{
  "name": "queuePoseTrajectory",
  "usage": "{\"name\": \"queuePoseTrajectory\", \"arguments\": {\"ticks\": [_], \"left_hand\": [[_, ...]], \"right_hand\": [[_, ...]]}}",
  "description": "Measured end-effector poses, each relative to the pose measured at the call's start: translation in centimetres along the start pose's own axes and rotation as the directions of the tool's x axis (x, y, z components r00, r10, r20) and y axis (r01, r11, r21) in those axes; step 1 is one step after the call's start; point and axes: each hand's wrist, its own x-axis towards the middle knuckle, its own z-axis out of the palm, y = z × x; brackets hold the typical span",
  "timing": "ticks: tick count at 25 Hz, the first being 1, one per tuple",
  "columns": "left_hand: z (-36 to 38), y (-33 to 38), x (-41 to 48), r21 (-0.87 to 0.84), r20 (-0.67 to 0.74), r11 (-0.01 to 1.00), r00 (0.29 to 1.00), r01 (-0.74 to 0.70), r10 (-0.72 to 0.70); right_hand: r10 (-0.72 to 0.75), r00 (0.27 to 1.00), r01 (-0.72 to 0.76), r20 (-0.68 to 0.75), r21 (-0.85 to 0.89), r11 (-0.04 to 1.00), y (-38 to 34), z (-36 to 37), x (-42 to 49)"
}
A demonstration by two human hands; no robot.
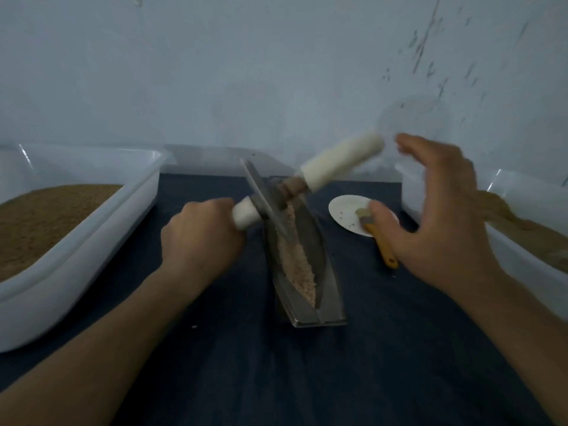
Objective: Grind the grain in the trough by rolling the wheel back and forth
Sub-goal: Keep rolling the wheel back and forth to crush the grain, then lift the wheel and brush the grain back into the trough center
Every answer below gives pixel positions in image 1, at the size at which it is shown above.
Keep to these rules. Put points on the person's right hand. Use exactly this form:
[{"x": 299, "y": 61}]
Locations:
[{"x": 443, "y": 226}]

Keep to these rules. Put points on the person's left hand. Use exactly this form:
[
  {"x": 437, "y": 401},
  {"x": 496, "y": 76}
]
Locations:
[{"x": 199, "y": 239}]

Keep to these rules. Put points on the person's left fingers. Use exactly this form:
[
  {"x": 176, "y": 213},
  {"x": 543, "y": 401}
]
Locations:
[{"x": 230, "y": 241}]

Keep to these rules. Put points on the person's right thumb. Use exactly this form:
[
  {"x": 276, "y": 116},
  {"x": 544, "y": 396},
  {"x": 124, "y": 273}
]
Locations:
[{"x": 390, "y": 226}]

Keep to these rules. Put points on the person's left forearm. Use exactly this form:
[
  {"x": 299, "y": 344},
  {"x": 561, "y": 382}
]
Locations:
[{"x": 102, "y": 354}]

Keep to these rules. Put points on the person's right forearm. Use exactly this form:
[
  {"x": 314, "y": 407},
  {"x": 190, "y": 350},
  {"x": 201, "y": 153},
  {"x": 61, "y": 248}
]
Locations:
[{"x": 528, "y": 332}]

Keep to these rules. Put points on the white round plate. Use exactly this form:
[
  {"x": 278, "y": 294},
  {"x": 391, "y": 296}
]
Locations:
[{"x": 346, "y": 210}]

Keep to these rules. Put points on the sand heap on trowel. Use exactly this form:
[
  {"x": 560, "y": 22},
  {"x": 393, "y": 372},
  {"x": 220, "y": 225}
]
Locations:
[{"x": 295, "y": 257}]

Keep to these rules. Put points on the clear angled trowel holder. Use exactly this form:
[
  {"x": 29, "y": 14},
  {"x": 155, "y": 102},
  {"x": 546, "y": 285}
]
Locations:
[{"x": 330, "y": 301}]

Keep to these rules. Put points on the dark blue table cloth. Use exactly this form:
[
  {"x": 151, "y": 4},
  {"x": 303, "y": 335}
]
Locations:
[{"x": 390, "y": 359}]

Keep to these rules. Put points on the brown sand in tub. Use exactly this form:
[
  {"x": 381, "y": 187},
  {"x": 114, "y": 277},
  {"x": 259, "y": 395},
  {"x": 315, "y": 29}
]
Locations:
[
  {"x": 40, "y": 221},
  {"x": 532, "y": 237}
]

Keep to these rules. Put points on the white plastic tub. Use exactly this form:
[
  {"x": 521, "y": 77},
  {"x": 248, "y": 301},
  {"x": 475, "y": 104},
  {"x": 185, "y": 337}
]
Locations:
[
  {"x": 80, "y": 261},
  {"x": 528, "y": 275}
]

